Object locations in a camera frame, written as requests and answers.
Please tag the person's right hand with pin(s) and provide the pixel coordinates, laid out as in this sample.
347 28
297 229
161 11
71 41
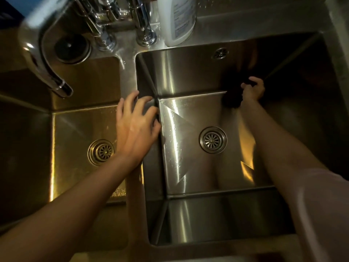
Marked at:
253 92

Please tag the person's left hand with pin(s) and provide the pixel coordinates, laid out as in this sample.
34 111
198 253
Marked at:
136 133

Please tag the dark brown cleaning cloth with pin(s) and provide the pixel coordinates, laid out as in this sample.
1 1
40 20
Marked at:
231 98

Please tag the stainless steel sink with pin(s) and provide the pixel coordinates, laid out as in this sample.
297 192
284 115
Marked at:
191 68

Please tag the person's right forearm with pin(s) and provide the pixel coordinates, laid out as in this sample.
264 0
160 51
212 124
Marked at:
280 152

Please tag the person's left forearm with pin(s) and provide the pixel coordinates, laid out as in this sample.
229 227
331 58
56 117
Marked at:
68 210

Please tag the round steel sink drain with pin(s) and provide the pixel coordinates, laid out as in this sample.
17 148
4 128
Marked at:
213 140
101 152

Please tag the chrome faucet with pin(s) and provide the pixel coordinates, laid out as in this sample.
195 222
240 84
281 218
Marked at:
32 51

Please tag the small dark rectangular panel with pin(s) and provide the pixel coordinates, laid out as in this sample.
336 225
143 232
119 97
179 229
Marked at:
21 4

